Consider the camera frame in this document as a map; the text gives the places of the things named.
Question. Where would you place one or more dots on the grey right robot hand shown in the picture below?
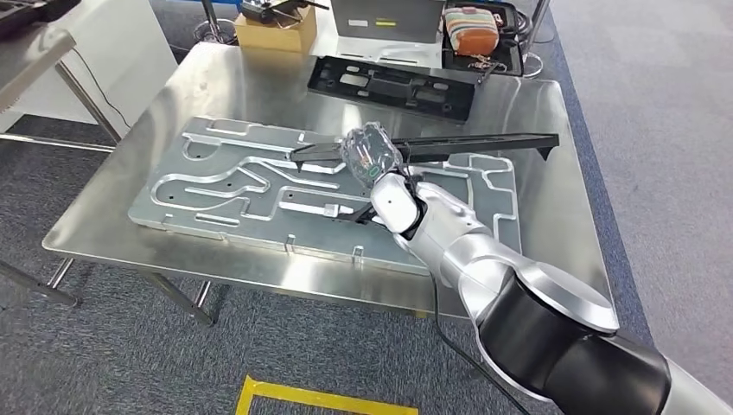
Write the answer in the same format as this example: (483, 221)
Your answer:
(369, 152)

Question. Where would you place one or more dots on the black plastic plate bracket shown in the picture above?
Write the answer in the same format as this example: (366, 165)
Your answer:
(389, 86)
(458, 146)

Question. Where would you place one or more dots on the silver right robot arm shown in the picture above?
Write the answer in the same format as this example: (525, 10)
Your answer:
(487, 258)

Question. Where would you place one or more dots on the steel workbench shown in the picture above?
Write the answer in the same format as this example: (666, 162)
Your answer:
(258, 80)

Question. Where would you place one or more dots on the silver stamped metal panel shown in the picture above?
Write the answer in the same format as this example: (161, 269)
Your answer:
(229, 200)

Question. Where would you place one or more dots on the brown cardboard box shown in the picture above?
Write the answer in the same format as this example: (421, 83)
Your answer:
(269, 34)

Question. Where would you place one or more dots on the striped fabric pouch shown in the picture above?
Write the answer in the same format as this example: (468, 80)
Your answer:
(472, 31)

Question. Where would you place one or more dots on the black plastic tray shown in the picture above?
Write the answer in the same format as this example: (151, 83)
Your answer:
(509, 57)

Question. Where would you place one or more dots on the black device with antennas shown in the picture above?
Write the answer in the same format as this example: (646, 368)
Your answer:
(263, 8)

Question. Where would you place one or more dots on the chrome stanchion base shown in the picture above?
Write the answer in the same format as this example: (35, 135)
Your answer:
(215, 31)

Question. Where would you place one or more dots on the yellow floor tape square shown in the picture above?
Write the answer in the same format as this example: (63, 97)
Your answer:
(320, 398)

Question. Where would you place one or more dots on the small steel table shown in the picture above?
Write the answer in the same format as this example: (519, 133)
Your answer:
(28, 63)

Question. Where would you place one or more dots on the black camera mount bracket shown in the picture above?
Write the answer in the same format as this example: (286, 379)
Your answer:
(361, 215)

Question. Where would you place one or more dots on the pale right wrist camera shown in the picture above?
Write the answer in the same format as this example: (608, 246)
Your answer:
(331, 210)

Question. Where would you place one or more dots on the chrome stanchion post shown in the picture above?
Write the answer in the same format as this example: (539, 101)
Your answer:
(535, 34)

